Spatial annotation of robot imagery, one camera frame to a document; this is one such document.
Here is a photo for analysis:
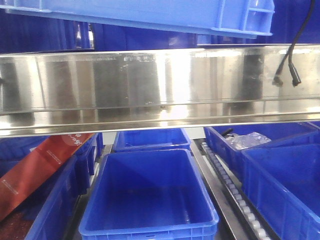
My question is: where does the large blue bin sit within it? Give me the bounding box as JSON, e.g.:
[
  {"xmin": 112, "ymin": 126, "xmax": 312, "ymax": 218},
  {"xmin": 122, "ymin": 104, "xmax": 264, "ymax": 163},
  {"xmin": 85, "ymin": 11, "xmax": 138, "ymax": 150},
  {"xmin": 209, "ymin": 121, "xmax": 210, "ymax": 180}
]
[{"xmin": 0, "ymin": 0, "xmax": 275, "ymax": 39}]

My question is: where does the blue bin lower back centre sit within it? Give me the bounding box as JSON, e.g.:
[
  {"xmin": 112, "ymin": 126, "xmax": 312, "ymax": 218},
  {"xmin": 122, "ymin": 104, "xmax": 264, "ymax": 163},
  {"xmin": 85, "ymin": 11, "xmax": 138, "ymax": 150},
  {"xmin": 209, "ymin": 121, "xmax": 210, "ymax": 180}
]
[{"xmin": 113, "ymin": 128, "xmax": 191, "ymax": 153}]

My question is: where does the steel front shelf beam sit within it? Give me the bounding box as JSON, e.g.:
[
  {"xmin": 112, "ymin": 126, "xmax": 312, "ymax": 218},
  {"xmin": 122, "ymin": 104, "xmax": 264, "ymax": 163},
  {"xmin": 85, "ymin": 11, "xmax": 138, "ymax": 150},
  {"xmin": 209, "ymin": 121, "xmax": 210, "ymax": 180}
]
[{"xmin": 0, "ymin": 44, "xmax": 320, "ymax": 137}]

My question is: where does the clear plastic bag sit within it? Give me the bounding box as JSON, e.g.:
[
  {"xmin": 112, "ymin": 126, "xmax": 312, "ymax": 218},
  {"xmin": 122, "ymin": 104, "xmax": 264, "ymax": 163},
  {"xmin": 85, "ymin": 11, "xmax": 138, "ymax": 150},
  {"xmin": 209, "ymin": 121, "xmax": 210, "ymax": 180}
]
[{"xmin": 225, "ymin": 132, "xmax": 272, "ymax": 150}]

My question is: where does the blue bin lower left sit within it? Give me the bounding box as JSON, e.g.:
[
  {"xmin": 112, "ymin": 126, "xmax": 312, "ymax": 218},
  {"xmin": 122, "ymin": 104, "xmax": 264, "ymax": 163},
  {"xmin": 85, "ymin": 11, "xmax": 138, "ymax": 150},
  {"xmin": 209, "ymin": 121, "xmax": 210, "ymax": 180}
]
[{"xmin": 0, "ymin": 133, "xmax": 103, "ymax": 240}]

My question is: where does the blue bin lower right front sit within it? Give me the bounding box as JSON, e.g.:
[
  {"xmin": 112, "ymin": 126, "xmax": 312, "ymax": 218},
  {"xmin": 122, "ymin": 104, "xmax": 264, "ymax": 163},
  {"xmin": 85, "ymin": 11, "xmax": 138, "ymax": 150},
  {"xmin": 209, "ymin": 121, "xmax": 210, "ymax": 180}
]
[{"xmin": 242, "ymin": 144, "xmax": 320, "ymax": 240}]

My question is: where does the lower roller track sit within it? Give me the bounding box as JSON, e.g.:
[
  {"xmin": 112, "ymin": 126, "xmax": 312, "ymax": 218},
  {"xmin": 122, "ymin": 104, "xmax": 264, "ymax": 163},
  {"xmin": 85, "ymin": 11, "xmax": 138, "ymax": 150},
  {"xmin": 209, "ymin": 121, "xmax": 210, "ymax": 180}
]
[{"xmin": 192, "ymin": 139, "xmax": 277, "ymax": 240}]

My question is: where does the blue bin lower right back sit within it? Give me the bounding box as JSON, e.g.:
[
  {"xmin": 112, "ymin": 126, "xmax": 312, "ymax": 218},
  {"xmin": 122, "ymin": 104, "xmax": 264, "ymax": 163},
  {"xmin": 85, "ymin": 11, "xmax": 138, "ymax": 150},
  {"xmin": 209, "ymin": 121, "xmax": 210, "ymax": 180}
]
[{"xmin": 203, "ymin": 122, "xmax": 320, "ymax": 182}]

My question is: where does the red cardboard box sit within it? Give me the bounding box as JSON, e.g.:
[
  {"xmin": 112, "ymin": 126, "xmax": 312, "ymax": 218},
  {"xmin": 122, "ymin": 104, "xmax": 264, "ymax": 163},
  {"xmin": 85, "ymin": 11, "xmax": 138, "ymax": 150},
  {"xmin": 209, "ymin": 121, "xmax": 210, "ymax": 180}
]
[{"xmin": 0, "ymin": 133, "xmax": 94, "ymax": 220}]

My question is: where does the black cable with connectors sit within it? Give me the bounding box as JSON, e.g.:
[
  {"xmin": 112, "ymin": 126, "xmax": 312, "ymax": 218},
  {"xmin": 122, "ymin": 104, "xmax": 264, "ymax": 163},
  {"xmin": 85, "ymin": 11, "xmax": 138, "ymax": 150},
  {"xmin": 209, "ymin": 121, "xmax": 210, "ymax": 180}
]
[{"xmin": 272, "ymin": 0, "xmax": 317, "ymax": 88}]

